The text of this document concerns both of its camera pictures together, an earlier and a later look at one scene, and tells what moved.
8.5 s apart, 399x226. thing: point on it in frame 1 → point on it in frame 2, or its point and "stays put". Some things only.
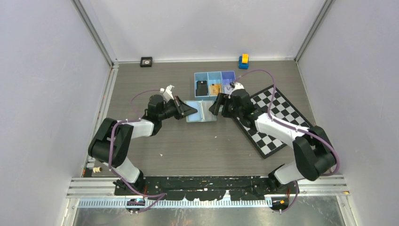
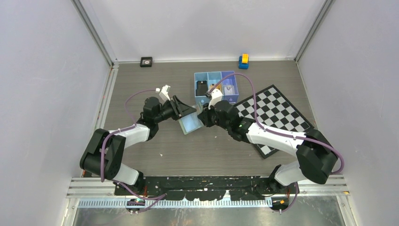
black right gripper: (214, 108) → (204, 117)
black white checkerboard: (283, 108) stays put
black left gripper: (182, 110) stays put
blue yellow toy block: (243, 61) stays put
